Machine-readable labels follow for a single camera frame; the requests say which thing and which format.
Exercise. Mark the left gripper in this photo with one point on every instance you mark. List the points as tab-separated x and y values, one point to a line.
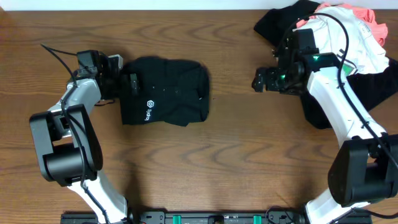
134	79

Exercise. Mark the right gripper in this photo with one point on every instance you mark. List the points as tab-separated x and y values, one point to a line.
272	84

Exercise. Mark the black polo shirt with logo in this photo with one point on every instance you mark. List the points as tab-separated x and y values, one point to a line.
174	91

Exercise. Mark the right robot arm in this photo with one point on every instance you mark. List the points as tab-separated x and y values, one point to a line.
365	168

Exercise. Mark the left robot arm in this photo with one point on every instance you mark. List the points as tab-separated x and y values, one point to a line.
69	153

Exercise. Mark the white shirt with green print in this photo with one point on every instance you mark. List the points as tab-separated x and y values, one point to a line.
335	27

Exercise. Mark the coral pink shirt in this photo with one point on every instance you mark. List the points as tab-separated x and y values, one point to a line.
379	31

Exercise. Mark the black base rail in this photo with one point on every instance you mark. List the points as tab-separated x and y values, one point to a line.
277	215

